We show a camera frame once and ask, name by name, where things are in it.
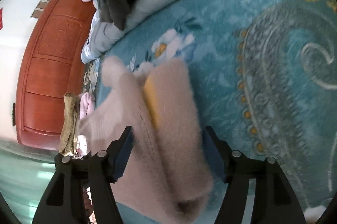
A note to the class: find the folded pink garment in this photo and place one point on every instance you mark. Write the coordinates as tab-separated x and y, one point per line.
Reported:
85	108

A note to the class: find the red-brown wooden headboard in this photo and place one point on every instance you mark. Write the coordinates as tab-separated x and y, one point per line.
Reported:
50	68

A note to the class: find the row of wall switch panels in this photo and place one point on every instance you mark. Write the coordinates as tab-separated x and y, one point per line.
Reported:
43	2

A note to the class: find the red wall decoration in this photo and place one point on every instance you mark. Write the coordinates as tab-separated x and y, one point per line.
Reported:
1	18

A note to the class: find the folded olive garment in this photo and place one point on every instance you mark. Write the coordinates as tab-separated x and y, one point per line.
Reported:
69	124

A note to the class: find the beige fuzzy sweater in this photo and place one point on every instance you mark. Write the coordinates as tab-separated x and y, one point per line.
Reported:
168	139

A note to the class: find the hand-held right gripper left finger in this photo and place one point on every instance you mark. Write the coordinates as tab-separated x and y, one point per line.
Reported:
123	158

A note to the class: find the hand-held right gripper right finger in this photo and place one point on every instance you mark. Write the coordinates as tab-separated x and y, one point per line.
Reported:
217	158

